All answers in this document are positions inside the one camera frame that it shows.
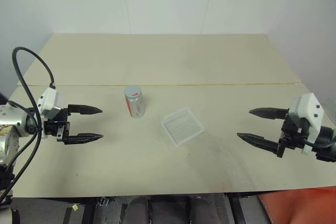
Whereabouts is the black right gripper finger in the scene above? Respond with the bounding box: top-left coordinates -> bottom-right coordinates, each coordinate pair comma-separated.
236,132 -> 288,158
248,107 -> 291,120

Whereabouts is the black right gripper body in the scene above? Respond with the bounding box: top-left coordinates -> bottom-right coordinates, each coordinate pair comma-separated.
279,113 -> 312,151

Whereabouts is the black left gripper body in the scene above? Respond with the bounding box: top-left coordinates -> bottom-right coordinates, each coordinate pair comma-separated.
44,108 -> 71,142

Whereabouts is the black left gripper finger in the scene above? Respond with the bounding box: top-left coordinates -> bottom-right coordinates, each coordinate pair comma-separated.
62,133 -> 104,146
67,104 -> 103,116

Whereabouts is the orange-red object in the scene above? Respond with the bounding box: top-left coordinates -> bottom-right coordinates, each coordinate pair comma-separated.
258,187 -> 336,224

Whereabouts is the clear square plastic lid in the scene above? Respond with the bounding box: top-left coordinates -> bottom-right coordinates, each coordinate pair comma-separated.
161,107 -> 205,147

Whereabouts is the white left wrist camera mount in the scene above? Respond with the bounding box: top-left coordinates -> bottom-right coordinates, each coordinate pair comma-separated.
36,87 -> 65,140

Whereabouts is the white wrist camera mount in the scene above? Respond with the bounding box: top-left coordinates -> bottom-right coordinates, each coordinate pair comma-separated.
288,92 -> 325,155
36,87 -> 65,140

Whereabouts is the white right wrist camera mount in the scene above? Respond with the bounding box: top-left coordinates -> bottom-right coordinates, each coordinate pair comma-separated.
288,92 -> 325,155

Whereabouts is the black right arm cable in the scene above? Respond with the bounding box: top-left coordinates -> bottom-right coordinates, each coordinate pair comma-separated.
301,136 -> 336,148

